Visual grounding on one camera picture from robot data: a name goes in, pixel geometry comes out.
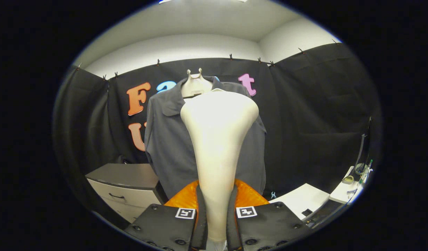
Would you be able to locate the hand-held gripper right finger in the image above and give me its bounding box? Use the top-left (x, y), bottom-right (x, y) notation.
top-left (226, 178), bottom-right (310, 251)

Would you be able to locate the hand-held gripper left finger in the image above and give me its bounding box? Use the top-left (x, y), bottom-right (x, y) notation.
top-left (124, 180), bottom-right (208, 251)

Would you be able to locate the grey button shirt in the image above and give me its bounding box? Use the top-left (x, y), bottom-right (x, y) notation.
top-left (144, 76), bottom-right (267, 200)

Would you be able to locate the white garment steamer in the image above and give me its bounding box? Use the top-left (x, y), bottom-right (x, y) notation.
top-left (180, 89), bottom-right (260, 243)

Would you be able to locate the white table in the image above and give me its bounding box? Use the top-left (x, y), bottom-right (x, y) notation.
top-left (269, 183), bottom-right (330, 221)

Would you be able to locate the grey drawer cabinet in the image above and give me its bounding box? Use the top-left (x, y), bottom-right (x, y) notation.
top-left (85, 163), bottom-right (169, 223)

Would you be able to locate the white side shelf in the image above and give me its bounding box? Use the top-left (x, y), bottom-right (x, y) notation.
top-left (329, 166), bottom-right (373, 204)

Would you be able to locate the cream mannequin hanger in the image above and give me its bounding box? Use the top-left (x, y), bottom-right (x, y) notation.
top-left (181, 68), bottom-right (213, 99)

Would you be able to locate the row of black clips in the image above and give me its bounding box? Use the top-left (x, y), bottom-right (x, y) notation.
top-left (76, 39), bottom-right (340, 81)

